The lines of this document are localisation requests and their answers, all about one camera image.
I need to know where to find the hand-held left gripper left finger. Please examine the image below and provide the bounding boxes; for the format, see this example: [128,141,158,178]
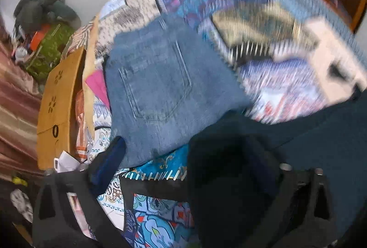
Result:
[32,136,130,248]

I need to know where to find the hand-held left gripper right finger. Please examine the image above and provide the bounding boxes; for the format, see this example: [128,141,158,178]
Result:
[270,162,339,248]

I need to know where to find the dark navy pants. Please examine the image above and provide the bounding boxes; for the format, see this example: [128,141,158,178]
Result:
[188,87,367,248]

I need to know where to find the wooden lap desk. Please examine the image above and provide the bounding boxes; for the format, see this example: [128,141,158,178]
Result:
[36,47,87,170]

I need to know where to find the pink cloth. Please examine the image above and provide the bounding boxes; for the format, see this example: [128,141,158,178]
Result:
[85,70,112,109]

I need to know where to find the blue denim jeans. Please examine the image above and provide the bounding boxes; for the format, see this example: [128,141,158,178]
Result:
[104,13,253,170]

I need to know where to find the pink striped curtain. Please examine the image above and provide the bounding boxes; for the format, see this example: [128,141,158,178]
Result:
[0,14,45,181]

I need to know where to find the pile of white boxes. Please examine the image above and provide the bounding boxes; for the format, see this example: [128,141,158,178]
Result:
[10,188,34,224]

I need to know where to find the green patterned storage bin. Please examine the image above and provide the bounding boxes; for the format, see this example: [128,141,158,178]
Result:
[24,24,76,84]

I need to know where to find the orange striped cloth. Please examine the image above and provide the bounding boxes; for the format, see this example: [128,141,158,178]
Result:
[61,17,101,61]

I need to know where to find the patchwork printed blanket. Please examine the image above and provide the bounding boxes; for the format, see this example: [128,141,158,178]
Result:
[83,0,362,248]

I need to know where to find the orange box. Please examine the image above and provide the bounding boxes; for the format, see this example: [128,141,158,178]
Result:
[29,31,45,49]

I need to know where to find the dark jacket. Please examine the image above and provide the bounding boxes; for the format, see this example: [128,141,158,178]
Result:
[13,0,82,35]

